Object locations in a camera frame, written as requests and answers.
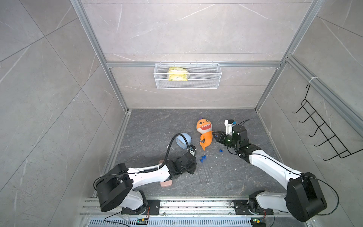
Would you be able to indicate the yellow packet in basket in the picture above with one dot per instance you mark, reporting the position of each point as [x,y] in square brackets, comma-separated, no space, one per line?
[177,74]

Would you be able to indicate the pink rectangular case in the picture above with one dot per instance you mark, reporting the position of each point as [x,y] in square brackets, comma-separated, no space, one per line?
[166,183]

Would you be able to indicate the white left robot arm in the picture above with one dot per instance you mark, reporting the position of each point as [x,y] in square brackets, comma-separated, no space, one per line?
[116,188]

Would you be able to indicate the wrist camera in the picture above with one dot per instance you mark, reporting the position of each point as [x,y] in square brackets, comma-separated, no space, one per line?
[229,124]
[192,150]

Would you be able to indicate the white wire mesh basket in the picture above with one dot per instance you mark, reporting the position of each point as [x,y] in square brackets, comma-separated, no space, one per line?
[201,76]

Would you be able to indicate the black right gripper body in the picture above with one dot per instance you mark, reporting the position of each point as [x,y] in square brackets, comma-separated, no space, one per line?
[228,141]

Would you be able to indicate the orange shark plush toy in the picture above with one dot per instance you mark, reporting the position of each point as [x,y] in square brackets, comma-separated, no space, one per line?
[204,127]

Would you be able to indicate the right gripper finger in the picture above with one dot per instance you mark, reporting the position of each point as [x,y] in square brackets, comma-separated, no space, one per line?
[218,139]
[217,133]

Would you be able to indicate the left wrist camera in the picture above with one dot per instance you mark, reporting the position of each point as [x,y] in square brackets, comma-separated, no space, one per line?
[192,150]

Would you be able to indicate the light blue plastic cup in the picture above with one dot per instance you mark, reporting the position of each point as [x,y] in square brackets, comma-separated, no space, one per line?
[183,141]

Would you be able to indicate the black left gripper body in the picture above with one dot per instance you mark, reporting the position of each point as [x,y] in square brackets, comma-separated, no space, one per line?
[192,169]

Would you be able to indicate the black wire hook rack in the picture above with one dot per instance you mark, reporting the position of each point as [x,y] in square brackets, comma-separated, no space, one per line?
[340,150]

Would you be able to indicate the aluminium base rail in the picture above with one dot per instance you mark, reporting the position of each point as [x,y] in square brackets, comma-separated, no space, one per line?
[188,212]

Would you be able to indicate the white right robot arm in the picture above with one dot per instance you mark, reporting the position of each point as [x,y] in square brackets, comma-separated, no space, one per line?
[303,198]

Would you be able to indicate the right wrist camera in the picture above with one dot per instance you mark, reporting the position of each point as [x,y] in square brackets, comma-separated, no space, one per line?
[229,124]

